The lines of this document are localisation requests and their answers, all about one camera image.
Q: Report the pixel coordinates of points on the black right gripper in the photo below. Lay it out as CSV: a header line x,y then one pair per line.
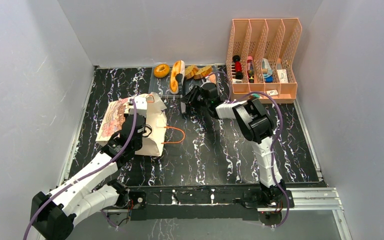
x,y
191,96

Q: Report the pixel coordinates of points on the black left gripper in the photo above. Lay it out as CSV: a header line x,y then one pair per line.
x,y
126,117

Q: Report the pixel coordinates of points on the printed white paper bag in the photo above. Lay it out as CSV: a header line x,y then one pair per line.
x,y
153,138

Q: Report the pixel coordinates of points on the round brown fake bread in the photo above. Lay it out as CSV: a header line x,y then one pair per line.
x,y
190,72

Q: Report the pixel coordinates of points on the clear plastic tray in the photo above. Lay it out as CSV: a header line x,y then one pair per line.
x,y
161,86

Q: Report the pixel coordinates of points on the long white orange bread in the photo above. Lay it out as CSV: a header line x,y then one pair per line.
x,y
177,68

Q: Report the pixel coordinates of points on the yellow fake bread slice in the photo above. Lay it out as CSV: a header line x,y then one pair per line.
x,y
203,72

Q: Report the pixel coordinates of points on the orange fake bagel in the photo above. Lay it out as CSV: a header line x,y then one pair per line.
x,y
161,70

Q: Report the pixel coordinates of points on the oval brown fake bread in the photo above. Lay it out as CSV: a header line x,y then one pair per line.
x,y
212,78

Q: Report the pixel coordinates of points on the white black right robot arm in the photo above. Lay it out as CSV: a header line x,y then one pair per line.
x,y
257,128

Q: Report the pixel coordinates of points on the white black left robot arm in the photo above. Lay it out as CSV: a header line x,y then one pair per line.
x,y
55,214

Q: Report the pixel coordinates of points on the red black dumbbell toy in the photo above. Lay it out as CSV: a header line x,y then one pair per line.
x,y
237,67

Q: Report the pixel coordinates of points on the pink red bottle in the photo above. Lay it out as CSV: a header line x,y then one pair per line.
x,y
250,69

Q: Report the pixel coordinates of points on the orange desk file organizer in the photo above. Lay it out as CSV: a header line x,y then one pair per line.
x,y
260,58

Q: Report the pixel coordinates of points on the blue clear tape dispenser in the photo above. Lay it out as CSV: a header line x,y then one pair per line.
x,y
267,71

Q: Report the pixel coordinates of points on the small white card box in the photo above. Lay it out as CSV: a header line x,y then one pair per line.
x,y
272,93

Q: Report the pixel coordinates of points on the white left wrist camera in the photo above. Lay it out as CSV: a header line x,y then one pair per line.
x,y
138,105

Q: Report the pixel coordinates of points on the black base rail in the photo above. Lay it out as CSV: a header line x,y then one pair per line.
x,y
231,201

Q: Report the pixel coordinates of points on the aluminium frame rail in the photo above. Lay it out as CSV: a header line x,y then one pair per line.
x,y
305,199

